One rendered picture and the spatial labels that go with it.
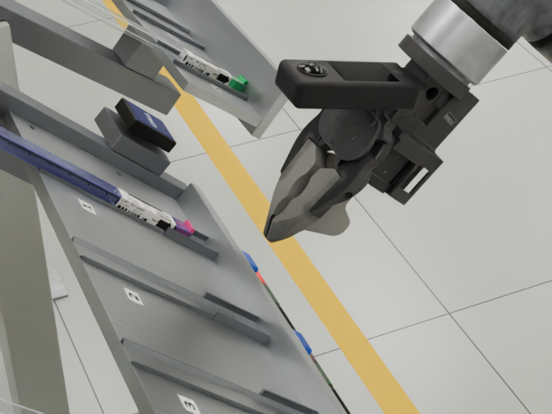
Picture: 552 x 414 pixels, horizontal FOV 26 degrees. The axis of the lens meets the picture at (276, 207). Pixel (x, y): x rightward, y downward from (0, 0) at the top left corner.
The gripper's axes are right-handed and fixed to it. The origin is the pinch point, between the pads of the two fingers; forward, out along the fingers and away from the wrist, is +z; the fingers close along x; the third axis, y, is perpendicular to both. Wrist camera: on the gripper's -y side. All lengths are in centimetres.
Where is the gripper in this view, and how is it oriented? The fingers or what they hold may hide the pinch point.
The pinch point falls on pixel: (270, 224)
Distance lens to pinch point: 104.0
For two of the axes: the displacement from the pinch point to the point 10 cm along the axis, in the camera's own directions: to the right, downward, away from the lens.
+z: -6.4, 7.3, 2.1
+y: 6.5, 3.8, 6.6
